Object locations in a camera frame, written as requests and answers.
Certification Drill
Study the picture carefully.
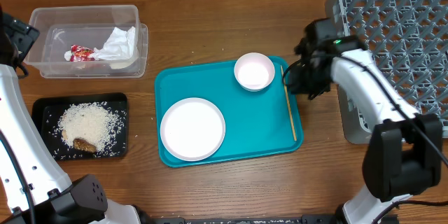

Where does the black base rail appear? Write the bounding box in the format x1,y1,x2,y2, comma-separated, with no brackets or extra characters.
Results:
141,214,343,224

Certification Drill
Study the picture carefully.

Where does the brown food piece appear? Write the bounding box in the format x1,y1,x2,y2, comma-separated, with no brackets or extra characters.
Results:
73,138,97,153

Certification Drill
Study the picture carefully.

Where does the small white napkin piece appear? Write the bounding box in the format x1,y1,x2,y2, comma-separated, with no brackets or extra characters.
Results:
64,50,72,62

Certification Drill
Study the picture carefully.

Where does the teal serving tray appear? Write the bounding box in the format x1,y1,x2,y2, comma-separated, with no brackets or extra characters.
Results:
154,56,304,165

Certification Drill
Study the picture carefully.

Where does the grey dishwasher rack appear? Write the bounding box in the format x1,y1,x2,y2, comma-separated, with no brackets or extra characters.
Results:
325,0,447,125

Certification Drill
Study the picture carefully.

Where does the black plastic tray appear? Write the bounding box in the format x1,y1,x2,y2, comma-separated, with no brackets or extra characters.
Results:
31,92,129,161

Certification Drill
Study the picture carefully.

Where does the white round plate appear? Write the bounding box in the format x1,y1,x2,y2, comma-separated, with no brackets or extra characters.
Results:
160,97,226,162

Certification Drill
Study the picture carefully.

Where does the wooden chopstick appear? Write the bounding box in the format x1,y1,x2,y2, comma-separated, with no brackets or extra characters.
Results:
280,65,297,141

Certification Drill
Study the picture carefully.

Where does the red snack wrapper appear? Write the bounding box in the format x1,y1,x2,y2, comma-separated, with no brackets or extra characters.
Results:
69,45,95,62

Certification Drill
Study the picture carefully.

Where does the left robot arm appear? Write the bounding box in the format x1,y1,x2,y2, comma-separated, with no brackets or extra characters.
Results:
1,13,152,224

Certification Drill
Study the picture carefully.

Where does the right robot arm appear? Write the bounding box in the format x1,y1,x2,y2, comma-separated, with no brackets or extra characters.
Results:
282,18,447,223

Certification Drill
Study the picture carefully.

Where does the clear plastic bin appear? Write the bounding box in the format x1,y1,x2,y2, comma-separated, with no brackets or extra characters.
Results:
24,5,149,78

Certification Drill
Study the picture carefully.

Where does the white rice pile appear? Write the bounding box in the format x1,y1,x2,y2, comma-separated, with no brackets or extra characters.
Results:
44,101,127,160

